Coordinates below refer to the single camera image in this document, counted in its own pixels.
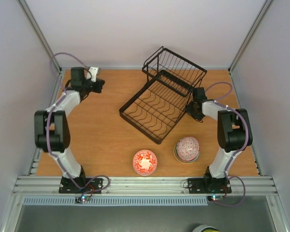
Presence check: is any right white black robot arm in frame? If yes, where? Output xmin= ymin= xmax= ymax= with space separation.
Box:
xmin=186 ymin=87 xmax=253 ymax=192

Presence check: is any right small circuit board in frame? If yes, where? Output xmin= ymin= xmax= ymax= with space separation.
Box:
xmin=207 ymin=195 xmax=225 ymax=202

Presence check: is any yellow dotted bowl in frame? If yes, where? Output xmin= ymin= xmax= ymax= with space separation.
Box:
xmin=174 ymin=145 xmax=200 ymax=164

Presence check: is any purple cable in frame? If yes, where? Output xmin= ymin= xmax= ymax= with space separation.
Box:
xmin=204 ymin=82 xmax=254 ymax=207
xmin=45 ymin=52 xmax=111 ymax=194

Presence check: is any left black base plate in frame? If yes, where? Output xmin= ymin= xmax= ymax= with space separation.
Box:
xmin=58 ymin=177 xmax=104 ymax=194

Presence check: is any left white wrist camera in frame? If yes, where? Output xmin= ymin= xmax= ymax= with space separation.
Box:
xmin=86 ymin=67 xmax=101 ymax=82

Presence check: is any black wire dish rack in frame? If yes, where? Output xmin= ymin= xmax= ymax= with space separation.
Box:
xmin=119 ymin=46 xmax=207 ymax=144

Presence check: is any aluminium frame rail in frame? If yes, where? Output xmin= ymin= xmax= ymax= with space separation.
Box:
xmin=12 ymin=176 xmax=278 ymax=196

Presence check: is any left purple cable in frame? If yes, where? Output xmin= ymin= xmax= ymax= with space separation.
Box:
xmin=45 ymin=52 xmax=111 ymax=194

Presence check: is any left small circuit board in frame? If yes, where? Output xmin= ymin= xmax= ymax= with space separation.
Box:
xmin=74 ymin=196 xmax=91 ymax=203

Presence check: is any red dotted upturned bowl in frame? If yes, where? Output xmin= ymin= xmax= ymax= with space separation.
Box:
xmin=175 ymin=136 xmax=200 ymax=163

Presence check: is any grey slotted cable duct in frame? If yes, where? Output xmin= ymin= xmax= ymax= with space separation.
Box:
xmin=23 ymin=196 xmax=208 ymax=207

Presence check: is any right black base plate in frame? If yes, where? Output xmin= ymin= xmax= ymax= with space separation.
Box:
xmin=188 ymin=178 xmax=232 ymax=194

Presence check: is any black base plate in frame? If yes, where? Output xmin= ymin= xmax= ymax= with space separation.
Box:
xmin=188 ymin=178 xmax=232 ymax=194
xmin=58 ymin=177 xmax=104 ymax=194

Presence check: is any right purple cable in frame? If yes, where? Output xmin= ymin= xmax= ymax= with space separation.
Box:
xmin=204 ymin=82 xmax=254 ymax=207

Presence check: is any small circuit board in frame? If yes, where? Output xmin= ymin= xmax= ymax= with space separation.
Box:
xmin=207 ymin=195 xmax=225 ymax=202
xmin=74 ymin=196 xmax=91 ymax=203

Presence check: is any orange floral patterned bowl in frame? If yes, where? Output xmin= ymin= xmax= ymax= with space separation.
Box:
xmin=132 ymin=150 xmax=158 ymax=176

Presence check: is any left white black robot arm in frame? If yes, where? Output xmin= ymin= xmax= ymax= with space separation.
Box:
xmin=34 ymin=67 xmax=105 ymax=192

